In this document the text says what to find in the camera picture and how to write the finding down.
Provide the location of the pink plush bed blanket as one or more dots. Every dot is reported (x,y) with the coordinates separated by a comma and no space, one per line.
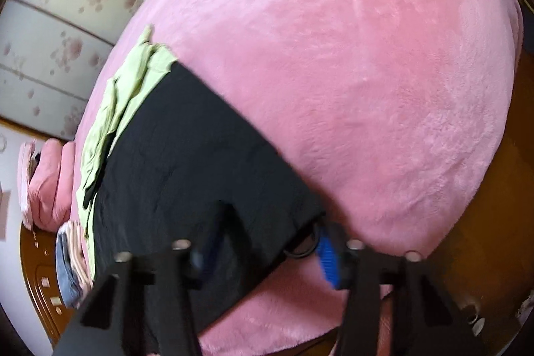
(389,110)

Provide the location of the folded pink quilt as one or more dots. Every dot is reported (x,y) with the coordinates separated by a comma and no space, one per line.
(50,189)

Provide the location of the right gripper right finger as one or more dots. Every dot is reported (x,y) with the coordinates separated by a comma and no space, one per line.
(424,319)

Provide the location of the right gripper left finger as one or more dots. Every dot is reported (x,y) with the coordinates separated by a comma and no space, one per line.
(112,318)

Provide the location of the folded cream garment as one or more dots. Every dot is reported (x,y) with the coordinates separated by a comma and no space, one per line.
(74,242)

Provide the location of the pink lace-trimmed pillow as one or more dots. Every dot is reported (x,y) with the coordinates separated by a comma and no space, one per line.
(25,169)

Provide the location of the green and black hooded jacket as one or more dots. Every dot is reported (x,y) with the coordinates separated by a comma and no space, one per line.
(166,159)

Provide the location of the brown wooden headboard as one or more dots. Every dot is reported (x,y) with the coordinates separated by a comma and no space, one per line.
(37,251)

